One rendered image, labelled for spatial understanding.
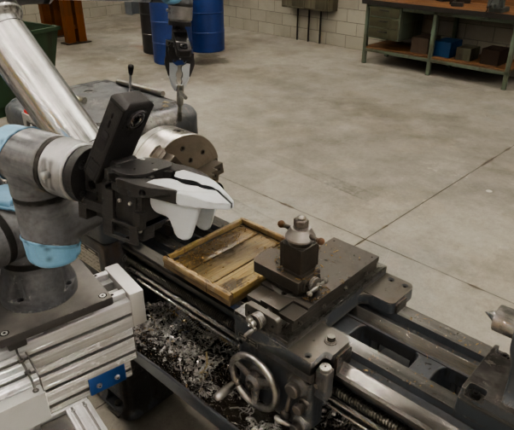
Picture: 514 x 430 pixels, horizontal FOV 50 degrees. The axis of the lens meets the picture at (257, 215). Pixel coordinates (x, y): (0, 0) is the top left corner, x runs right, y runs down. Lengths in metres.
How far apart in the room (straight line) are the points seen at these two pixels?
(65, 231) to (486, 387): 0.95
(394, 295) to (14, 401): 1.00
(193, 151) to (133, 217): 1.20
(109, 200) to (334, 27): 9.05
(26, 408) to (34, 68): 0.60
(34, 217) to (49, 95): 0.21
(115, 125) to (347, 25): 8.89
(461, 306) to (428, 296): 0.18
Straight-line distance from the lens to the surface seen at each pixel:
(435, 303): 3.16
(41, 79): 0.90
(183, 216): 0.58
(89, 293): 1.17
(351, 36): 9.41
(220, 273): 1.68
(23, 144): 0.74
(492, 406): 1.32
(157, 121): 1.90
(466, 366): 1.50
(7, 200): 1.07
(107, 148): 0.62
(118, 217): 0.64
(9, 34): 0.93
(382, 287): 1.62
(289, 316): 1.39
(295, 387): 1.42
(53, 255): 0.80
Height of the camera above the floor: 1.83
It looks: 28 degrees down
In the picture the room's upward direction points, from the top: straight up
